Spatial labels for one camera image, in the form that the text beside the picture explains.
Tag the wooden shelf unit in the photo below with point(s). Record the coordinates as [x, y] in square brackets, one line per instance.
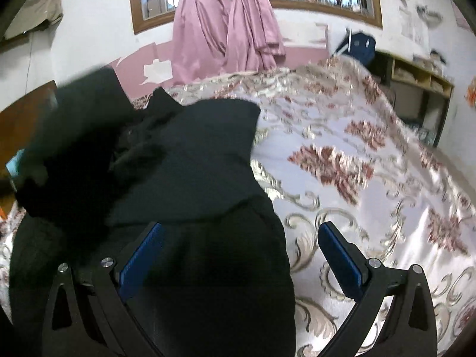
[412, 70]

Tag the beige covered air conditioner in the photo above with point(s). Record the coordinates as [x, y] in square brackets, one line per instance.
[37, 11]

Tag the brown wooden headboard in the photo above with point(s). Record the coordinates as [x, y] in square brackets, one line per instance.
[18, 126]

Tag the blue backpack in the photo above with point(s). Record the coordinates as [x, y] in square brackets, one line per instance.
[362, 44]

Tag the wooden framed barred window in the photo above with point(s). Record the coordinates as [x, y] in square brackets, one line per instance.
[297, 5]

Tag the floral bedspread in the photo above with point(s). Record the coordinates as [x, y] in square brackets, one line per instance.
[353, 193]

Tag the orange blue brown garment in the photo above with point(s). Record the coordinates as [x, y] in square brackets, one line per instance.
[13, 165]

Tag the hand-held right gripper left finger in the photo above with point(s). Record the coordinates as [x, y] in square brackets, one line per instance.
[143, 260]

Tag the orange wall decoration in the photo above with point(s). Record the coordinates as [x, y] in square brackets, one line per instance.
[470, 95]

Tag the pink curtain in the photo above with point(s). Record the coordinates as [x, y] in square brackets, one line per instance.
[200, 37]
[253, 33]

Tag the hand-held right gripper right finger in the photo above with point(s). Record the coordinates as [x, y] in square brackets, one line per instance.
[340, 260]

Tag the black garment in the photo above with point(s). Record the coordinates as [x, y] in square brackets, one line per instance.
[193, 156]

